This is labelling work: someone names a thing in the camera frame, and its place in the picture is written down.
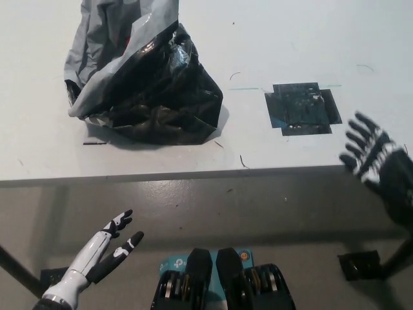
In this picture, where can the black grey plastic bag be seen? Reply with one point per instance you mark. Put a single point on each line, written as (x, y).
(161, 103)

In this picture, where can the black robot torso block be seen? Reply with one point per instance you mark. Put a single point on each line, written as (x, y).
(197, 274)
(232, 277)

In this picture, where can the black tape patch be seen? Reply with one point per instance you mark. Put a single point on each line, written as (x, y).
(300, 109)

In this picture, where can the black table leg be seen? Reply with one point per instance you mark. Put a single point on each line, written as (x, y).
(17, 271)
(398, 255)

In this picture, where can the right black robot torso block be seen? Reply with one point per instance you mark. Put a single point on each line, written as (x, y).
(232, 277)

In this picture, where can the black table foot plate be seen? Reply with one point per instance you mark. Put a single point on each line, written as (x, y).
(51, 276)
(358, 264)

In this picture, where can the thin black tape strip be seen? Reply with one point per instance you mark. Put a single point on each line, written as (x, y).
(95, 143)

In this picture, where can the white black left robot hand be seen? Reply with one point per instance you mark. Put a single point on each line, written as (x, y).
(87, 255)

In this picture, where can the left black robot torso block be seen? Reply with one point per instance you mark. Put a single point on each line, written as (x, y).
(197, 274)

